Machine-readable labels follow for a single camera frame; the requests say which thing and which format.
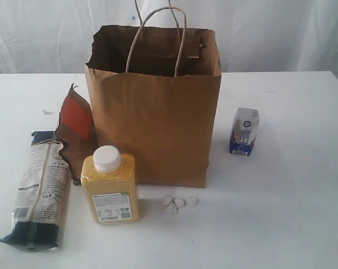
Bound brown paper bag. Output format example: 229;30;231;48
85;24;221;188

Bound white wrapped candy far left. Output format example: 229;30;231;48
163;195;172;205

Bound white wrapped candy middle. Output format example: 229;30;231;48
173;198;186;208

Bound white wrapped candy right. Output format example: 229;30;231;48
186;197;198;207

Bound yellow millet bottle white cap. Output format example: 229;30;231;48
81;145;140;225

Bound small blue white milk carton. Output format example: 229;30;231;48
229;108;260;156

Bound brown red snack pouch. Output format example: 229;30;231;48
55;85;98;185

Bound noodle packet dark blue ends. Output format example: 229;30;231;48
0;131;69;251

